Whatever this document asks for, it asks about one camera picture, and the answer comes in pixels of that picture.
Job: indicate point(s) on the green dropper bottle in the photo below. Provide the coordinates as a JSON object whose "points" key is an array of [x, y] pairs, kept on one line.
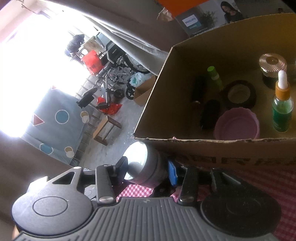
{"points": [[282, 104]]}

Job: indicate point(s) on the pink plastic bowl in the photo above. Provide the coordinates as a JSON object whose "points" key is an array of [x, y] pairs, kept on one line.
{"points": [[237, 124]]}

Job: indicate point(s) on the blue patterned blanket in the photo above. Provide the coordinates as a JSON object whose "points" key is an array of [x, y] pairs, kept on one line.
{"points": [[57, 126]]}

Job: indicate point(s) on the pink checkered tablecloth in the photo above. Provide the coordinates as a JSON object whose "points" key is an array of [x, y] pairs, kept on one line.
{"points": [[279, 184]]}

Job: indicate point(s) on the white plastic bag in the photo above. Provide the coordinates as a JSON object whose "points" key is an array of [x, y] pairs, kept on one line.
{"points": [[137, 79]]}

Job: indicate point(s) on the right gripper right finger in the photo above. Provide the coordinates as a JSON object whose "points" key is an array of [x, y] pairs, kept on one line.
{"points": [[185, 177]]}

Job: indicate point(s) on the gold lid dark jar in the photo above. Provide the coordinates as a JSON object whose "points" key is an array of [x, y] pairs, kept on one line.
{"points": [[270, 64]]}

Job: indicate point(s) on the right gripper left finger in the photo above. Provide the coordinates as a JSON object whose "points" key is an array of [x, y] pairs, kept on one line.
{"points": [[110, 181]]}

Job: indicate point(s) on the folded wheelchair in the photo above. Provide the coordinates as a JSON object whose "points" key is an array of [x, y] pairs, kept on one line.
{"points": [[119, 67]]}

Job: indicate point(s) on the white supplement jar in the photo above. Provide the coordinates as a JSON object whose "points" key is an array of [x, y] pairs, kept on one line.
{"points": [[146, 166]]}

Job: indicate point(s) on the brown cardboard box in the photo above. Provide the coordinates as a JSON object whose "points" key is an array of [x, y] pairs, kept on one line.
{"points": [[185, 98]]}

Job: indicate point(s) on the orange Philips product box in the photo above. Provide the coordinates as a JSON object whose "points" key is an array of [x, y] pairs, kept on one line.
{"points": [[196, 17]]}

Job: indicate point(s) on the green capped dark bottle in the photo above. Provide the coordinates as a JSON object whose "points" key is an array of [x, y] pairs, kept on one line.
{"points": [[215, 78]]}

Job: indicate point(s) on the small wooden stool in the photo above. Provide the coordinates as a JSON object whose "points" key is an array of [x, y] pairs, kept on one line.
{"points": [[104, 128]]}

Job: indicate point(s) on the small open cardboard box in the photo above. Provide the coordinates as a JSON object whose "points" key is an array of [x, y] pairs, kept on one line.
{"points": [[142, 92]]}

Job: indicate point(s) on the grey curtain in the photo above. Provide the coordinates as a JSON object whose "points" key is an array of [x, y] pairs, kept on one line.
{"points": [[134, 27]]}

